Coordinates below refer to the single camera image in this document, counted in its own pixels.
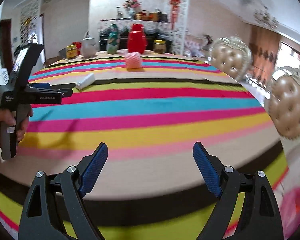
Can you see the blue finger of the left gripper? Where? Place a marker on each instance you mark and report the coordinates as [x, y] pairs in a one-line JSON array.
[[40, 85]]

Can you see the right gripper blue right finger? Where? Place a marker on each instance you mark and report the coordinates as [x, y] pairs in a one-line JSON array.
[[207, 169]]

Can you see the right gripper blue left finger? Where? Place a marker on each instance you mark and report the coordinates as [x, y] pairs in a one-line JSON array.
[[90, 168]]

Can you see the white tube package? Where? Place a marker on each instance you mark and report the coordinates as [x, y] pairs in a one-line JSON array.
[[85, 82]]

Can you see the yellow label jar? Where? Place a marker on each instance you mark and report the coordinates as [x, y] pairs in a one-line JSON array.
[[71, 51]]

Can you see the white ceramic teapot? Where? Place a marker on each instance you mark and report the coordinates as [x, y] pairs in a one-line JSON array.
[[88, 46]]

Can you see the striped colourful tablecloth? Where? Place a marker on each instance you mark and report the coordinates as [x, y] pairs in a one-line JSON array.
[[150, 119]]

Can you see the green snack bag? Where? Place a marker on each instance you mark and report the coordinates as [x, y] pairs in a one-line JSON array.
[[113, 40]]

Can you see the far pink foam fruit net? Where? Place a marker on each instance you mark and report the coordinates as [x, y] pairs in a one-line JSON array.
[[133, 60]]

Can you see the red thermos jug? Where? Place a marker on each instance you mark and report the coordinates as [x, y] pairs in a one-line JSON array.
[[137, 39]]

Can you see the beige tufted chair near right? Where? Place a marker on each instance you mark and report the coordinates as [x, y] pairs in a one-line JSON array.
[[283, 102]]

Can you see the beige tufted chair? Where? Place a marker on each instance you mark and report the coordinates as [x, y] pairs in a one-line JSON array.
[[231, 56], [283, 102]]

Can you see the beige tufted chair far right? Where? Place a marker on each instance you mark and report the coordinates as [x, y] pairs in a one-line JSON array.
[[231, 56]]

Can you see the pink flower bouquet vase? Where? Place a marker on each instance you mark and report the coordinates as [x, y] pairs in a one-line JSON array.
[[132, 7]]

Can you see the brown jar yellow lid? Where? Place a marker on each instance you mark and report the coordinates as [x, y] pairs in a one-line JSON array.
[[159, 46]]

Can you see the black piano with lace cover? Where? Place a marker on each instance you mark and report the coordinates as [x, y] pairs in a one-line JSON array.
[[153, 31]]

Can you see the white ornate sofa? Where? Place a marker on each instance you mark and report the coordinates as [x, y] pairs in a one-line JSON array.
[[197, 46]]

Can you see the black handbag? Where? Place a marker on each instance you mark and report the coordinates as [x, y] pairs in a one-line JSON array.
[[161, 17]]

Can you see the white carved screen partition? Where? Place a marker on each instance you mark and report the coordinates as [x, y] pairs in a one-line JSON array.
[[177, 36]]

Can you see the brown curtain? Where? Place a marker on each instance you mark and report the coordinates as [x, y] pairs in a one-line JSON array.
[[264, 45]]

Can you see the red chinese knot decoration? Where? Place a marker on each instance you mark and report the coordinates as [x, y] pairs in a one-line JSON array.
[[175, 4]]

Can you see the chandelier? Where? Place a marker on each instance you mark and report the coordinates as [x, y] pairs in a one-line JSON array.
[[263, 17]]

